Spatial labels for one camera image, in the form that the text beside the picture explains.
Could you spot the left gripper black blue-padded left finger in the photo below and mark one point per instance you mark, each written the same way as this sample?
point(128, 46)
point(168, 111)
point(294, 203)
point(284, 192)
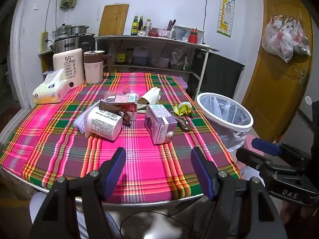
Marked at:
point(57, 216)

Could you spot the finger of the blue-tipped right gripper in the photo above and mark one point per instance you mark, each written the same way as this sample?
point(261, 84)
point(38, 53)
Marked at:
point(266, 147)

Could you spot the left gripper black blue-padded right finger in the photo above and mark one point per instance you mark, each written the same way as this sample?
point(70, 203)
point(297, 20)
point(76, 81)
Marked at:
point(236, 208)

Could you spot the yellow green wrapper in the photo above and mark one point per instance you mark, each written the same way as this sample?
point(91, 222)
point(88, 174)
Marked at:
point(183, 109)

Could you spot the white foam fruit net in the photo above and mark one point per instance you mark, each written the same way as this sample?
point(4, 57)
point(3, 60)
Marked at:
point(79, 123)

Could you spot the white paper cup container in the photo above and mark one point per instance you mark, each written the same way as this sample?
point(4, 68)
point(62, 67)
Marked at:
point(103, 123)

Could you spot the purple milk carton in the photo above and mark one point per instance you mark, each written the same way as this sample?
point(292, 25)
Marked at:
point(160, 124)

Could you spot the brown snack wrapper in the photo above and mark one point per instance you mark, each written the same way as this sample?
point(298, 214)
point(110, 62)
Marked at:
point(116, 110)

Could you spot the white paper bag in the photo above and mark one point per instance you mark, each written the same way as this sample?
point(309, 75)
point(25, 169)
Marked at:
point(150, 97)

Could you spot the red strawberry milk carton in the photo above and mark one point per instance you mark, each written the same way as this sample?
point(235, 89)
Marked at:
point(127, 101)

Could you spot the clear plastic cup red rim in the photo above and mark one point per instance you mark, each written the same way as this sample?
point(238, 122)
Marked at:
point(109, 95)

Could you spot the white trash bin with liner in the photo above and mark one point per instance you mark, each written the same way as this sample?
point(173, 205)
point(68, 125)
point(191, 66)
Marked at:
point(230, 120)

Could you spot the metal kitchen shelf counter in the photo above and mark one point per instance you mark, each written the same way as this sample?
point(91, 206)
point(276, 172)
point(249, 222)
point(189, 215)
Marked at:
point(161, 55)

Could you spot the person's right hand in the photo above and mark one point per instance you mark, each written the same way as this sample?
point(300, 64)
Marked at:
point(290, 209)

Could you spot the wooden door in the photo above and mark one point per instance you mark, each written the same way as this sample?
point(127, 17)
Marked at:
point(276, 88)

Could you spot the black cabinet panel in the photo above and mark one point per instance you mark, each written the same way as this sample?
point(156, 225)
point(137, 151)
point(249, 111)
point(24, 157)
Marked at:
point(221, 74)

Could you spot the pink lidded storage bin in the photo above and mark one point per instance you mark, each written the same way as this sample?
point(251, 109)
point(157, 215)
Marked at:
point(180, 81)

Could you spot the plastic bags hanging on door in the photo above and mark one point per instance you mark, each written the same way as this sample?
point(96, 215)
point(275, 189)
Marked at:
point(283, 36)

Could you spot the pink plaid tablecloth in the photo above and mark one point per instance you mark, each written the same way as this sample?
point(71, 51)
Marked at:
point(45, 145)

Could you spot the tissue pack yellow white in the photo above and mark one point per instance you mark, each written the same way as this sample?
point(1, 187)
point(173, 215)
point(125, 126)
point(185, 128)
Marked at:
point(54, 88)

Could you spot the red thermos bottle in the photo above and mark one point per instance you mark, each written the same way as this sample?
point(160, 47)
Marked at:
point(193, 37)

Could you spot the clear plastic storage box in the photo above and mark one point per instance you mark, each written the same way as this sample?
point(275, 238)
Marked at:
point(182, 33)

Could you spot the giraffe height chart poster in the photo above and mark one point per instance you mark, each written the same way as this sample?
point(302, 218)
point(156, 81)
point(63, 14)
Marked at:
point(226, 17)

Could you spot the white 55 degree water dispenser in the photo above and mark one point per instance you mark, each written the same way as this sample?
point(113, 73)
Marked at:
point(72, 64)

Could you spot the pink utensil holder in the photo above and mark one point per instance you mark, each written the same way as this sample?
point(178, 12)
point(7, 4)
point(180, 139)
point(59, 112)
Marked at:
point(164, 33)

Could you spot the pink brown jug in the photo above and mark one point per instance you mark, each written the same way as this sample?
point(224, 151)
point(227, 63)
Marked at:
point(94, 63)

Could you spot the clear bottle yellow cap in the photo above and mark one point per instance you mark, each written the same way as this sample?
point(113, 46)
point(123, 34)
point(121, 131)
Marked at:
point(147, 26)

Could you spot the stainless electric kettle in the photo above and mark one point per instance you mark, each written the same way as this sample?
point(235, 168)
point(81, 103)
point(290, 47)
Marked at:
point(86, 42)

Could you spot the dark soy sauce bottle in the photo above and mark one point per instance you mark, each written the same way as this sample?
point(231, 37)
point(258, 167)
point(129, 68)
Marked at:
point(140, 24)

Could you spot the green oil bottle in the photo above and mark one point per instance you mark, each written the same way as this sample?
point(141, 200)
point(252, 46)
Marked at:
point(134, 27)

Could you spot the yellow power strip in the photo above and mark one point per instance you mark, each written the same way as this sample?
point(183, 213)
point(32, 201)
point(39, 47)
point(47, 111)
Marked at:
point(44, 41)

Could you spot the steel pots on stove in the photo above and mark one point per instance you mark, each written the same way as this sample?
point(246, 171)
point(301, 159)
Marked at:
point(66, 30)

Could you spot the wooden cutting board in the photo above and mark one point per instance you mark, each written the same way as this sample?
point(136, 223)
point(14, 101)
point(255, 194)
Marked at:
point(113, 19)

